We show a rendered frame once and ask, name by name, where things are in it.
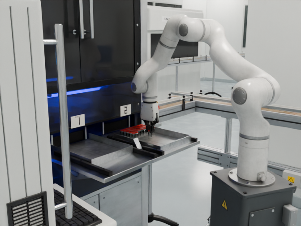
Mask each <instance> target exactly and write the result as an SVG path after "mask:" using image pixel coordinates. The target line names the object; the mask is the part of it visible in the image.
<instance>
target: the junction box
mask: <svg viewBox="0 0 301 226"><path fill-rule="evenodd" d="M282 177H283V178H284V179H286V180H288V181H290V182H292V183H294V184H296V185H297V188H301V173H298V172H294V171H290V170H284V171H283V176H282Z"/></svg>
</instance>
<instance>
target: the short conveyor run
mask: <svg viewBox="0 0 301 226"><path fill-rule="evenodd" d="M168 95H169V97H168V99H167V100H161V101H158V106H159V123H160V122H163V121H167V120H170V119H174V118H177V117H181V116H184V115H187V114H190V113H194V112H195V104H196V102H195V101H186V100H189V99H192V96H190V97H185V96H179V97H175V98H171V93H169V94H168Z"/></svg>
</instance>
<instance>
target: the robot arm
mask: <svg viewBox="0 0 301 226"><path fill-rule="evenodd" d="M179 39H181V40H183V41H188V42H205V43H206V44H208V45H209V46H210V50H209V55H210V58H211V60H212V61H213V62H214V63H215V64H216V65H217V67H218V68H219V69H220V70H221V71H222V72H223V73H225V74H226V75H227V76H228V77H230V78H231V79H233V80H235V81H237V82H238V83H237V84H236V85H235V86H234V87H233V89H232V92H231V104H232V107H233V109H234V111H235V113H236V115H237V116H238V119H239V122H240V131H239V146H238V161H237V168H236V169H233V170H231V171H230V172H229V173H228V177H229V179H230V180H231V181H232V182H234V183H236V184H239V185H242V186H245V187H254V188H262V187H269V186H271V185H273V184H274V183H275V177H274V175H272V174H271V173H269V172H267V164H268V152H269V140H270V124H269V122H268V121H267V120H266V119H264V117H263V116H262V112H261V107H264V106H268V105H271V104H273V103H275V102H276V101H277V100H278V99H279V97H280V93H281V90H280V85H279V84H278V82H277V81H276V80H275V79H274V78H273V77H272V76H270V75H269V74H268V73H266V72H265V71H263V70H262V69H260V68H258V67H257V66H255V65H253V64H252V63H250V62H248V61H247V60H246V59H244V58H243V57H242V56H241V55H240V54H239V53H238V52H237V51H236V50H235V49H234V48H233V47H232V46H231V45H230V43H229V42H228V40H227V38H226V34H225V29H224V27H223V26H222V25H221V24H220V23H219V22H217V21H216V20H213V19H200V18H189V17H187V16H186V15H184V14H176V15H173V16H172V17H170V18H169V20H168V21H167V23H166V25H165V28H164V30H163V32H162V35H161V37H160V39H159V42H158V45H157V47H156V50H155V52H154V55H153V57H152V58H151V59H149V60H148V61H146V62H145V63H143V64H142V65H141V66H140V67H139V68H138V70H137V71H136V73H135V75H134V78H133V80H132V83H131V90H132V92H133V93H136V94H140V93H142V101H143V102H142V104H141V119H142V120H143V121H144V123H145V125H146V132H148V130H150V133H153V132H154V126H155V124H156V123H159V108H158V103H157V100H158V73H157V71H159V70H162V69H164V68H165V67H166V66H167V65H168V63H169V61H170V59H171V57H172V55H173V53H174V51H175V48H176V46H177V44H178V42H179ZM149 123H150V124H149Z"/></svg>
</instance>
